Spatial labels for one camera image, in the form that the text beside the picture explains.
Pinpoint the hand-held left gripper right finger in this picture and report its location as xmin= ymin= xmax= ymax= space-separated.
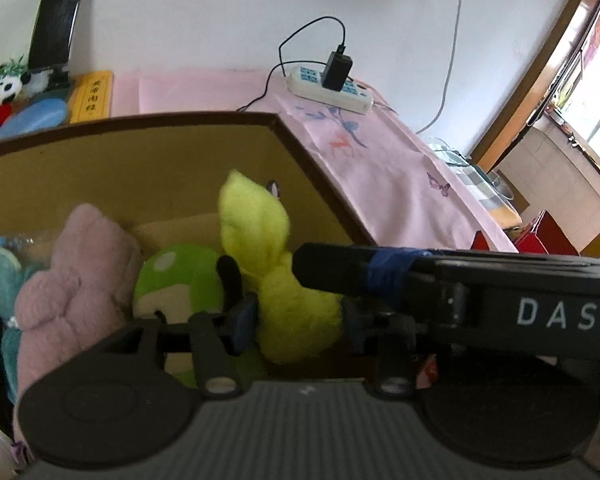
xmin=342 ymin=301 xmax=432 ymax=397

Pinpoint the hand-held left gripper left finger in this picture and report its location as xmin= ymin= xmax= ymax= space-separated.
xmin=87 ymin=300 xmax=259 ymax=397

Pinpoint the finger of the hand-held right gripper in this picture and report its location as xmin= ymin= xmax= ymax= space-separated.
xmin=292 ymin=242 xmax=434 ymax=311

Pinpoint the yellow plush toy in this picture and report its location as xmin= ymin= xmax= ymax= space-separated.
xmin=217 ymin=170 xmax=345 ymax=365

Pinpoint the brown cardboard box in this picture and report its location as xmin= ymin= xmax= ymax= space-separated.
xmin=0 ymin=111 xmax=381 ymax=391

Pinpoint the green mushroom plush toy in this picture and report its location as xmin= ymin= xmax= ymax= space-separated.
xmin=132 ymin=244 xmax=262 ymax=391

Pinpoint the red box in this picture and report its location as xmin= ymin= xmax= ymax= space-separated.
xmin=472 ymin=210 xmax=581 ymax=257

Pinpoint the pink printed tablecloth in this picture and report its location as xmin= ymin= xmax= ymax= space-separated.
xmin=111 ymin=67 xmax=519 ymax=253

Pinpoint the checkered cloth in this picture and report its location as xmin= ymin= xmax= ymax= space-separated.
xmin=455 ymin=165 xmax=512 ymax=212

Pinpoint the clear drinking glass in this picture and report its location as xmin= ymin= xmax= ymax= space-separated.
xmin=487 ymin=170 xmax=517 ymax=202

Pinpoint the clear glass bowl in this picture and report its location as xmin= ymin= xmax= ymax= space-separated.
xmin=427 ymin=137 xmax=474 ymax=169

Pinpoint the white power strip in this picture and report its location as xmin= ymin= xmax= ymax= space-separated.
xmin=286 ymin=64 xmax=375 ymax=116

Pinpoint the pink plush toy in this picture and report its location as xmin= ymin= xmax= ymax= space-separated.
xmin=12 ymin=203 xmax=144 ymax=461

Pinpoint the black charger plug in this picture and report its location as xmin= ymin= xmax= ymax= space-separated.
xmin=322 ymin=46 xmax=354 ymax=92

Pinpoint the teal plush toy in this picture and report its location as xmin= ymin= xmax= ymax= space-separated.
xmin=0 ymin=244 xmax=42 ymax=406

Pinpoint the yellow rectangular box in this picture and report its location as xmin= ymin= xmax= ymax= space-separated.
xmin=69 ymin=71 xmax=115 ymax=124

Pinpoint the blue glasses case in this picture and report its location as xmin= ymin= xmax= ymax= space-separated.
xmin=0 ymin=97 xmax=70 ymax=145

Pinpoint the panda plush toy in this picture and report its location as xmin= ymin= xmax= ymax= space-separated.
xmin=0 ymin=57 xmax=52 ymax=106

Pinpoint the black smartphone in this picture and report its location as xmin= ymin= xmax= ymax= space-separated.
xmin=28 ymin=0 xmax=92 ymax=72

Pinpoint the black charger cable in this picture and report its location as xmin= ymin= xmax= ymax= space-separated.
xmin=237 ymin=16 xmax=349 ymax=112

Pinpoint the wooden window frame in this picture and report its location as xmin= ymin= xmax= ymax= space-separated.
xmin=469 ymin=0 xmax=600 ymax=187

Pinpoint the grey wall cable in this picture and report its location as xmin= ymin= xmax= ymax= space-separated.
xmin=415 ymin=0 xmax=474 ymax=135

